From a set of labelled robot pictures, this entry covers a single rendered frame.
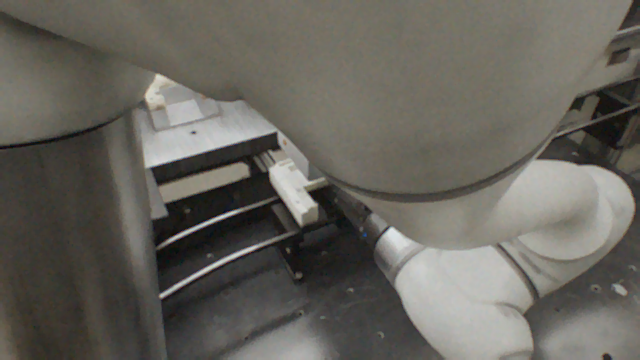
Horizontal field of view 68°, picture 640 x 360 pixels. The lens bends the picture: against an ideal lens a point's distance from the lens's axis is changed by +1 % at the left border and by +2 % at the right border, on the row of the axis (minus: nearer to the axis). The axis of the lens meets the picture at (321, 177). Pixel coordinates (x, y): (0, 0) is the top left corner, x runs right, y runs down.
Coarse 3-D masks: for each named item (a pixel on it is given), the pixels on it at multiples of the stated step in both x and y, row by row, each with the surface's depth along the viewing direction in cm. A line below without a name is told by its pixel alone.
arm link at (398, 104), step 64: (0, 0) 11; (64, 0) 9; (128, 0) 8; (192, 0) 8; (256, 0) 7; (320, 0) 7; (384, 0) 7; (448, 0) 7; (512, 0) 7; (576, 0) 8; (192, 64) 10; (256, 64) 9; (320, 64) 8; (384, 64) 8; (448, 64) 8; (512, 64) 8; (576, 64) 9; (320, 128) 10; (384, 128) 10; (448, 128) 10; (512, 128) 11; (384, 192) 14
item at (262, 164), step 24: (216, 168) 207; (264, 168) 201; (216, 192) 118; (240, 192) 121; (264, 192) 125; (192, 216) 118; (216, 216) 122; (240, 216) 126; (264, 216) 131; (192, 240) 123
